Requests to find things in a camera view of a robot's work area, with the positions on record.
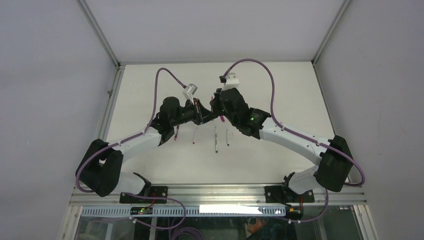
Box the orange object under table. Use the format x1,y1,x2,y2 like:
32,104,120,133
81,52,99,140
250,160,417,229
246,217,267,234

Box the white blue marker pen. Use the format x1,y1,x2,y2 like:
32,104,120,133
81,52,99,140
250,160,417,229
225,128,230,147

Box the black mounting plate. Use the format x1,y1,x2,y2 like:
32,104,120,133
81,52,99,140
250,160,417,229
264,185,315,206
119,185,169,205

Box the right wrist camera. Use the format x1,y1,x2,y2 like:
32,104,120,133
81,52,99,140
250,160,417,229
219,72,240,91

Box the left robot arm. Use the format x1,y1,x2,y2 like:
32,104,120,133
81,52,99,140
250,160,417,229
75,96,217,203

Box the thin white red pen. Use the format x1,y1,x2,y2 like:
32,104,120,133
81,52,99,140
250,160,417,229
192,127,198,145

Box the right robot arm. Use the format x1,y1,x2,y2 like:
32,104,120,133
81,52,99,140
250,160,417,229
210,88,353,203

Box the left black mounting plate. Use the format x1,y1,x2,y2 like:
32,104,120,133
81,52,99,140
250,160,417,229
119,185,169,205

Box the white slotted cable duct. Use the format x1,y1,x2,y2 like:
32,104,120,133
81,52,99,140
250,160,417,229
81,204,286,218

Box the dark red gel pen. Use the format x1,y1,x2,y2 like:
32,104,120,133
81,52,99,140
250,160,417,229
173,125,180,141

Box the white black marker pen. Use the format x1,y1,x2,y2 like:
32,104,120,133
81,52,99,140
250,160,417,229
214,126,219,154

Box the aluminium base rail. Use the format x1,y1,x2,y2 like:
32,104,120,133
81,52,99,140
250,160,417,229
69,183,368,206

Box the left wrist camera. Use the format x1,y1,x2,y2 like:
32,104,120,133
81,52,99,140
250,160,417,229
182,83,198,103

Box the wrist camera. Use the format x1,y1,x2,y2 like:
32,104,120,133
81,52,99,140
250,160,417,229
182,83,198,103
219,72,240,91

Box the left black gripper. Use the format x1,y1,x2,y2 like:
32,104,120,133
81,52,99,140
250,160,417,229
170,98,215,127

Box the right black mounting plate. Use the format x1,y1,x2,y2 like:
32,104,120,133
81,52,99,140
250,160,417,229
264,185,315,206

